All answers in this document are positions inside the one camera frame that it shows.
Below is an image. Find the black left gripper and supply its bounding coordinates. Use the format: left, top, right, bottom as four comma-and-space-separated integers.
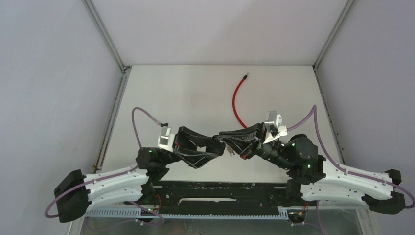
160, 126, 219, 168

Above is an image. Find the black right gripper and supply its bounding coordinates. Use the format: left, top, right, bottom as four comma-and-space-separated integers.
217, 122, 293, 170

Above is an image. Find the black padlock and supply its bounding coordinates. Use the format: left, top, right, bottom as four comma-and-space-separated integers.
205, 136, 226, 156

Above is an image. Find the key bunch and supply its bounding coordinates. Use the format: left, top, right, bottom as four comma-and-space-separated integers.
226, 146, 235, 156

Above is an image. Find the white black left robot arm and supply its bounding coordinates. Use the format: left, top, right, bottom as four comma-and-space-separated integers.
53, 126, 225, 223

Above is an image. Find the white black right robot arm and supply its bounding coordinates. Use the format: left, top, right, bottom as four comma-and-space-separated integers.
217, 122, 406, 215

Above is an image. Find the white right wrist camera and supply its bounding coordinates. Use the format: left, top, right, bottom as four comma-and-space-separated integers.
263, 111, 288, 144

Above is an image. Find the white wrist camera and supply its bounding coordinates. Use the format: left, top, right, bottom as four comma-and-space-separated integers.
263, 111, 288, 144
158, 126, 176, 152

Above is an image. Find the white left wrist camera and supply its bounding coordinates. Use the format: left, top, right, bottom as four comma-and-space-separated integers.
158, 126, 176, 152

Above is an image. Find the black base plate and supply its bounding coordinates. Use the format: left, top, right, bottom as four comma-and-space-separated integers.
136, 181, 316, 217

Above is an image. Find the red cable lock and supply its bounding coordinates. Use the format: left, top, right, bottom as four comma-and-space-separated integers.
231, 73, 249, 128

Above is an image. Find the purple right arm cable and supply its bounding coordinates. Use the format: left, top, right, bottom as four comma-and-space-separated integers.
287, 104, 415, 209

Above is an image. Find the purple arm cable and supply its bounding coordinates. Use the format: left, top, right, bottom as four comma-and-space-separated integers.
287, 104, 415, 209
44, 107, 167, 218

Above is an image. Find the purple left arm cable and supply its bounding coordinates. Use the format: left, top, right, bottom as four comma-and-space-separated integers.
44, 107, 167, 218

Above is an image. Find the aluminium frame rail left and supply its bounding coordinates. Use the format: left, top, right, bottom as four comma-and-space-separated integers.
66, 0, 132, 235

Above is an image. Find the aluminium frame rail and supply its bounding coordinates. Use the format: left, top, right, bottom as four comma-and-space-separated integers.
313, 0, 373, 235
66, 0, 132, 235

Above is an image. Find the aluminium frame rail right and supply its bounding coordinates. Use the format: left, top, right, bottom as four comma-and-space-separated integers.
313, 0, 373, 235

